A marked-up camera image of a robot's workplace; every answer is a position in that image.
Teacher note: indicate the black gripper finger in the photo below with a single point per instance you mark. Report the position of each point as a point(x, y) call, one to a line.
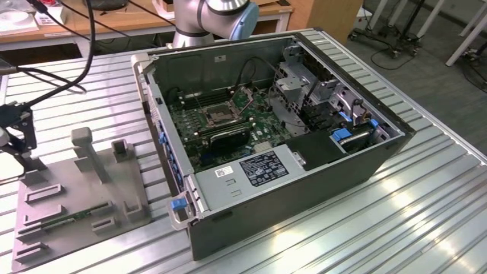
point(31, 137)

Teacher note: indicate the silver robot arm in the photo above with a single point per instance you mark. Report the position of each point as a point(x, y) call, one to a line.
point(198, 17)

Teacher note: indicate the black RAM slot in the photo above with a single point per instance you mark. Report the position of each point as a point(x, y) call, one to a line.
point(222, 129)
point(210, 100)

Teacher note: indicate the CPU socket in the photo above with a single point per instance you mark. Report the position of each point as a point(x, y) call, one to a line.
point(221, 115)

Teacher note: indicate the grey parts rack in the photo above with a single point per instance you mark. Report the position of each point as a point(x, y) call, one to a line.
point(83, 194)

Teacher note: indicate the green RAM stick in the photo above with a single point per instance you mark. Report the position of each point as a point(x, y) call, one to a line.
point(67, 220)

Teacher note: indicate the white round dish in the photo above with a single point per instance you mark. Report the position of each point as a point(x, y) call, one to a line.
point(15, 20)

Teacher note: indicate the black monitor base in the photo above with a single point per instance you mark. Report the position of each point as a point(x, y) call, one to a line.
point(103, 4)

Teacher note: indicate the blue case latch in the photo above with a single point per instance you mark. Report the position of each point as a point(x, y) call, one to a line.
point(178, 206)

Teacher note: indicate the thin locking lever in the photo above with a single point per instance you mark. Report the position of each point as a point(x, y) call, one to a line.
point(198, 100)

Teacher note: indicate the wooden desk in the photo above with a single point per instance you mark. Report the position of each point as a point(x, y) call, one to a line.
point(144, 21)

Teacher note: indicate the black graphics card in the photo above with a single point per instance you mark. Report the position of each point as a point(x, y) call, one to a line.
point(230, 141)

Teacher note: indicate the grey power supply unit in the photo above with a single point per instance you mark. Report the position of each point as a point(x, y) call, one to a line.
point(229, 182)

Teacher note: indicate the small silver heatsink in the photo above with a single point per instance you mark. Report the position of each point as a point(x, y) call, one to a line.
point(262, 147)

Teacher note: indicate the green motherboard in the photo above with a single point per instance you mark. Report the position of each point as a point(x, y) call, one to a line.
point(262, 114)

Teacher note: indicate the silver drive cage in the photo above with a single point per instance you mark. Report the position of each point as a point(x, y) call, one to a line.
point(293, 85)

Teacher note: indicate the black open PC case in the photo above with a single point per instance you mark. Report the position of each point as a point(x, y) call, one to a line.
point(286, 222)

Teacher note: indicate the black plastic shroud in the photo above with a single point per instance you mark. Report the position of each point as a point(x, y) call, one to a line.
point(311, 151)

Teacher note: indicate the wooden cabinet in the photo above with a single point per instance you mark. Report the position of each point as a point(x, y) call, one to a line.
point(331, 17)

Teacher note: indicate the black wheeled trolley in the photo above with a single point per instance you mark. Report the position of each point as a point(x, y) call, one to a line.
point(403, 42)

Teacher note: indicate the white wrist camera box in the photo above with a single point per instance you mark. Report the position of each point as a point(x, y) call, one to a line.
point(3, 138)

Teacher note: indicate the white table frame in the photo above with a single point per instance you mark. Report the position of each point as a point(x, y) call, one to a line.
point(462, 37)

